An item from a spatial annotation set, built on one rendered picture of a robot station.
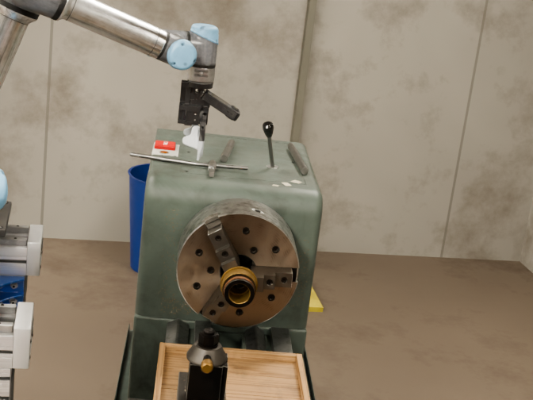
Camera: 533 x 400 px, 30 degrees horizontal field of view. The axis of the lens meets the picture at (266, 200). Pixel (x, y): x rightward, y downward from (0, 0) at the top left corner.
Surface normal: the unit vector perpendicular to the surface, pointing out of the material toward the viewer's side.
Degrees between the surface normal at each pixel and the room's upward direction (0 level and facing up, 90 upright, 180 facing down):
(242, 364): 0
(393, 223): 90
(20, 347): 90
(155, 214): 90
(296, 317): 90
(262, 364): 0
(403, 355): 0
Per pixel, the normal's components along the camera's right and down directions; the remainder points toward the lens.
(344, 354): 0.11, -0.95
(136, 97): 0.17, 0.31
